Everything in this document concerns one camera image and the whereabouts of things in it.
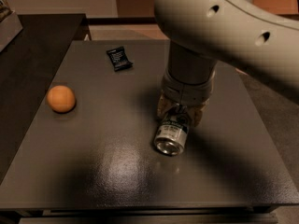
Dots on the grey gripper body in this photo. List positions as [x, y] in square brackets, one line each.
[186, 93]

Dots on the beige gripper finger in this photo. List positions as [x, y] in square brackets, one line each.
[195, 112]
[164, 105]

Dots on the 7up soda can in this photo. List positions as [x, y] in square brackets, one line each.
[172, 134]

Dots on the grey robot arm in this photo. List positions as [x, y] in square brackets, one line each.
[203, 32]

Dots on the black snack packet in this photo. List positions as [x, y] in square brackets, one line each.
[119, 59]

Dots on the orange ball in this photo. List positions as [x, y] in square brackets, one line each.
[61, 99]

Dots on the grey box at left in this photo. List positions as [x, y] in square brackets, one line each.
[10, 24]

